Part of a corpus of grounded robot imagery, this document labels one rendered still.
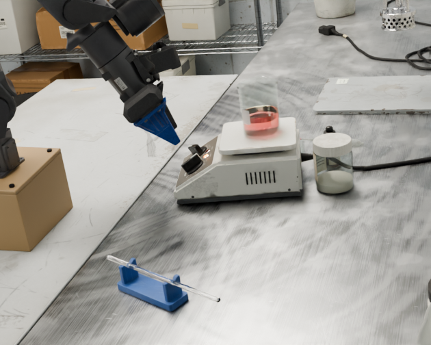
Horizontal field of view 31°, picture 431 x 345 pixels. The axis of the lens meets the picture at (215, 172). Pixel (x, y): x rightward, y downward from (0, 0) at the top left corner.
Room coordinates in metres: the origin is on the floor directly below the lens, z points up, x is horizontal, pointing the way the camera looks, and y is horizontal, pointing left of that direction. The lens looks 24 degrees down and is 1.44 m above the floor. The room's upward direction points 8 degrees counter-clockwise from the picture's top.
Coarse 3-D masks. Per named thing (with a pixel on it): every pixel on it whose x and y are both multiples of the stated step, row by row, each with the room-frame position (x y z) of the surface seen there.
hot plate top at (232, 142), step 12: (288, 120) 1.18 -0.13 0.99; (228, 132) 1.16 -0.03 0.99; (240, 132) 1.15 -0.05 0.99; (288, 132) 1.13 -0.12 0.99; (228, 144) 1.11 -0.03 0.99; (240, 144) 1.10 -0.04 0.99; (252, 144) 1.10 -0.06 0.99; (264, 144) 1.09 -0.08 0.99; (276, 144) 1.08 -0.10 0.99; (288, 144) 1.08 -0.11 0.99
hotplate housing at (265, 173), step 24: (216, 144) 1.17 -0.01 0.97; (216, 168) 1.09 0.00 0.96; (240, 168) 1.08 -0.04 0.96; (264, 168) 1.08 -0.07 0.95; (288, 168) 1.07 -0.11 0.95; (192, 192) 1.09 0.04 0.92; (216, 192) 1.09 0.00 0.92; (240, 192) 1.08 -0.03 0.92; (264, 192) 1.08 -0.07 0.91; (288, 192) 1.08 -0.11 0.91
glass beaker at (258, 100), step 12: (240, 84) 1.16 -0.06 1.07; (252, 84) 1.17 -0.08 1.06; (264, 84) 1.17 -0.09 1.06; (276, 84) 1.13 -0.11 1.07; (240, 96) 1.13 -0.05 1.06; (252, 96) 1.11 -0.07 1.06; (264, 96) 1.11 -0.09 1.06; (276, 96) 1.13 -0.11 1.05; (240, 108) 1.14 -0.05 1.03; (252, 108) 1.11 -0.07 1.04; (264, 108) 1.11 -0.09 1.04; (276, 108) 1.12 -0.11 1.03; (252, 120) 1.12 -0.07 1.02; (264, 120) 1.11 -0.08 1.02; (276, 120) 1.12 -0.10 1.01; (252, 132) 1.12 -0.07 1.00; (264, 132) 1.11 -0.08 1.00; (276, 132) 1.12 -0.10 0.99
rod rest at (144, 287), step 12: (120, 276) 0.87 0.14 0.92; (132, 276) 0.88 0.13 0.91; (144, 276) 0.89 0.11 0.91; (120, 288) 0.87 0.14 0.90; (132, 288) 0.86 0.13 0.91; (144, 288) 0.85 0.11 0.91; (156, 288) 0.85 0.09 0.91; (168, 288) 0.82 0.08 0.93; (180, 288) 0.83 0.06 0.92; (144, 300) 0.84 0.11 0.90; (156, 300) 0.82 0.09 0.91; (168, 300) 0.82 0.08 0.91; (180, 300) 0.82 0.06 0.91
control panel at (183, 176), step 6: (216, 138) 1.20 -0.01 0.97; (204, 144) 1.21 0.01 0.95; (210, 144) 1.19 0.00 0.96; (210, 150) 1.16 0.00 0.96; (210, 156) 1.13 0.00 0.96; (204, 162) 1.12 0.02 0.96; (210, 162) 1.10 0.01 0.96; (198, 168) 1.11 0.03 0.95; (204, 168) 1.10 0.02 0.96; (180, 174) 1.15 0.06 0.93; (186, 174) 1.13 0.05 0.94; (192, 174) 1.11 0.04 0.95; (180, 180) 1.12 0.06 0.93; (186, 180) 1.10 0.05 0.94
